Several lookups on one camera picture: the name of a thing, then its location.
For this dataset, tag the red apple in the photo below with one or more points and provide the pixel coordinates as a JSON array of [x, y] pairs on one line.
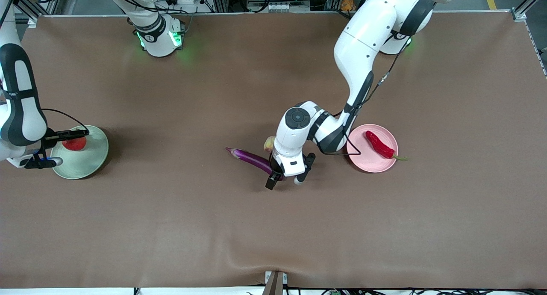
[[74, 144]]

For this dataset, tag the yellow pink peach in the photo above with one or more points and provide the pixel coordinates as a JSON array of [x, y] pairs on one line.
[[269, 144]]

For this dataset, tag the purple eggplant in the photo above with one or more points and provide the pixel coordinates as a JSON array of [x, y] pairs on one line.
[[250, 157]]

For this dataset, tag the red chili pepper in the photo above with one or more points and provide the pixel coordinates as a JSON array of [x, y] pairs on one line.
[[378, 145]]

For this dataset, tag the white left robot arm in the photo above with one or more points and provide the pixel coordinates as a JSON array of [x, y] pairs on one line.
[[367, 34]]

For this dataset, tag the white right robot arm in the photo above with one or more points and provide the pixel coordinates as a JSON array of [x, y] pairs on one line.
[[158, 38]]

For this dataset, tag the light green plate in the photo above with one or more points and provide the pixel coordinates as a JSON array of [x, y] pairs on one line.
[[89, 158]]

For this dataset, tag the brown table cloth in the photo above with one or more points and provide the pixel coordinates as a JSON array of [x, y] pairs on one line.
[[273, 226]]

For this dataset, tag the pink plate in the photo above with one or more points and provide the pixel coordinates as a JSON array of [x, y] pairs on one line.
[[372, 162]]

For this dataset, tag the metal table bracket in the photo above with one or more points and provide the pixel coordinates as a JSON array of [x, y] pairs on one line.
[[274, 284]]

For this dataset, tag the aluminium frame profile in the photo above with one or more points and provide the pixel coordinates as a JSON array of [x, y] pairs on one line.
[[36, 8], [530, 2]]

